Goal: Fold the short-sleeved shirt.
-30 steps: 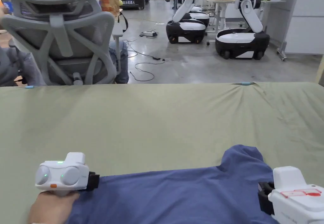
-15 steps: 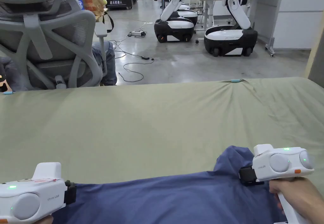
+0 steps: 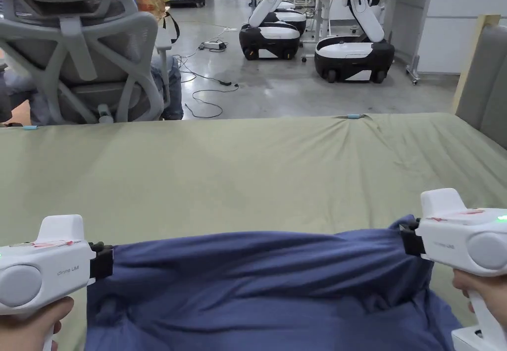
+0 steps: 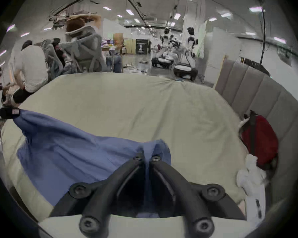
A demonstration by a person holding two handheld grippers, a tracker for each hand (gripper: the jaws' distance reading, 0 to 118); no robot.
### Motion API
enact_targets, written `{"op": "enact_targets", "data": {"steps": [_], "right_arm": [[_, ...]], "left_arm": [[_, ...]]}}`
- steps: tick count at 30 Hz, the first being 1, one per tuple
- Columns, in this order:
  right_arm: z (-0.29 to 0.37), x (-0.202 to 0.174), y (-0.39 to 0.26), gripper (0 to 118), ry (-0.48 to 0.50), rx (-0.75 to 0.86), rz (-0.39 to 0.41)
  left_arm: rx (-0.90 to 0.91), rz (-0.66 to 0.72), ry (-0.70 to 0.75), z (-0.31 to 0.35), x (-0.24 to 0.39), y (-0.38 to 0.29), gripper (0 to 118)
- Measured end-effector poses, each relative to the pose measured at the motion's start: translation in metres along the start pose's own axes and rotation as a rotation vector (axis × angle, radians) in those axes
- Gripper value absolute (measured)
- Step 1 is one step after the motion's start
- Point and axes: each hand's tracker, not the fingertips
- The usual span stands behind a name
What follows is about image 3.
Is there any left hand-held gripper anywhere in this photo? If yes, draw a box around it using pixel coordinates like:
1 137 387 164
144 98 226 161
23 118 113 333
0 214 116 317

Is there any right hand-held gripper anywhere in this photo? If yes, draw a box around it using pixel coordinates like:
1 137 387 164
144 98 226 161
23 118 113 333
399 188 507 351

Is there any dark blue shirt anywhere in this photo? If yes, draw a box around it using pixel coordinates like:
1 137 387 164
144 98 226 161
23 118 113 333
85 214 465 351

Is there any person's right hand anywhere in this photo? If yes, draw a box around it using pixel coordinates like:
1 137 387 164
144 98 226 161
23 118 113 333
451 267 507 326

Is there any person's left hand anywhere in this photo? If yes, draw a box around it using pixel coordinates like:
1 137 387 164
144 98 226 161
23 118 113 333
0 296 76 351

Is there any grey padded headboard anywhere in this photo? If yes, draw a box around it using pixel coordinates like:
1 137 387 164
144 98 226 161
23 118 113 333
455 24 507 150

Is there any white black wheeled robot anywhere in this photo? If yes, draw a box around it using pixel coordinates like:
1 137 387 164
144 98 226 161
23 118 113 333
314 0 396 84
274 0 308 36
239 0 308 61

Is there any bed with pale green sheet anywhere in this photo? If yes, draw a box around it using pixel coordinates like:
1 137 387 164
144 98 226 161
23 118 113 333
0 112 507 351

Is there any grey mesh office chair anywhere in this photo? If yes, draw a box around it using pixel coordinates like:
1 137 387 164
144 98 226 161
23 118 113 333
0 0 172 125

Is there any black floor cable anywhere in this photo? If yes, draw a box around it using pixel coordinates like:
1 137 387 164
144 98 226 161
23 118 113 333
184 70 239 119

